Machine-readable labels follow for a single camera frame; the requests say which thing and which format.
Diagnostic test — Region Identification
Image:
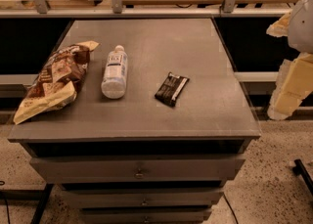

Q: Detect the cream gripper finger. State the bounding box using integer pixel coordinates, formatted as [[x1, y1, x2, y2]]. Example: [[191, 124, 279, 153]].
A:
[[267, 53, 313, 120], [266, 12, 291, 37]]

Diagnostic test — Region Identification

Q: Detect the brown chip bag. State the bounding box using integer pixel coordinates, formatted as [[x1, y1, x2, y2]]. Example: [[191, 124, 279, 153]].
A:
[[13, 41, 99, 124]]

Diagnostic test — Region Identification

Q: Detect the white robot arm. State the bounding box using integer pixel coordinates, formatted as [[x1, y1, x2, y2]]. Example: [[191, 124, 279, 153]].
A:
[[266, 0, 313, 120]]

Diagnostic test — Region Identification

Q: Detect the black metal floor stand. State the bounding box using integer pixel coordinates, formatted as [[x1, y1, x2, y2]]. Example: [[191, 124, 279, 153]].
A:
[[292, 159, 313, 196]]

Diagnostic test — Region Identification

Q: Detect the black snack bar wrapper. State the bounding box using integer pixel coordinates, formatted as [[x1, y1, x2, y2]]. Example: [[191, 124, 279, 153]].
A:
[[155, 72, 189, 107]]

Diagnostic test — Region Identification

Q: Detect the grey drawer cabinet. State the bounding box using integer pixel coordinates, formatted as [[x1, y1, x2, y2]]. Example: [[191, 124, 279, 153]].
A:
[[9, 19, 260, 224]]

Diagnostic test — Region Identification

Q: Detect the black table leg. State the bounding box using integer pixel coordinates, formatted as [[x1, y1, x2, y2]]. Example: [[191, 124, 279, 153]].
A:
[[0, 184, 53, 224]]

